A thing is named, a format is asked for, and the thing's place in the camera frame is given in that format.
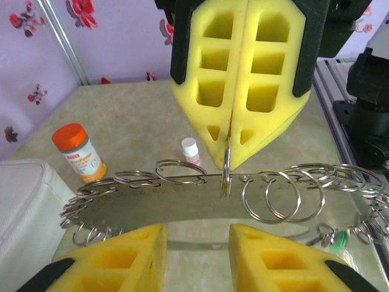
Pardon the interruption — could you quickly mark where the chain of silver key rings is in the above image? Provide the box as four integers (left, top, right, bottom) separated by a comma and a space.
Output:
59, 158, 389, 254

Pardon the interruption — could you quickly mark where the small white-capped bottle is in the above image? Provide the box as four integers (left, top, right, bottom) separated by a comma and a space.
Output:
181, 137, 202, 167

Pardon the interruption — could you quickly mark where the aluminium corner post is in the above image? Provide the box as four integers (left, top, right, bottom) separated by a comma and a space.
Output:
39, 0, 92, 86

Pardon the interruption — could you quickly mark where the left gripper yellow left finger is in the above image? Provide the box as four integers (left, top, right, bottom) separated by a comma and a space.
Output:
17, 223, 168, 292

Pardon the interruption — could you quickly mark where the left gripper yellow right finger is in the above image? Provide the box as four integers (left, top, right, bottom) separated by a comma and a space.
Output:
229, 224, 378, 292

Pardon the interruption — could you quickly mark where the white zip case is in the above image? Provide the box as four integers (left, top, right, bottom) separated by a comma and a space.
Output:
0, 158, 81, 292

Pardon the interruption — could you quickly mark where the green key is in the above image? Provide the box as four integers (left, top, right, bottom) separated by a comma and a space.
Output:
329, 229, 349, 254

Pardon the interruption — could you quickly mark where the split steel keyring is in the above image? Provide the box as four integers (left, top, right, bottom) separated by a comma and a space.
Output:
221, 142, 234, 201

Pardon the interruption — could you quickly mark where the orange-capped pill bottle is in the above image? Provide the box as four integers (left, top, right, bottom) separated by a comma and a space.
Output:
51, 122, 108, 184

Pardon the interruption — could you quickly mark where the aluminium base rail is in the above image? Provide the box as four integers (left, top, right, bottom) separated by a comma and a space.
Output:
314, 57, 389, 173

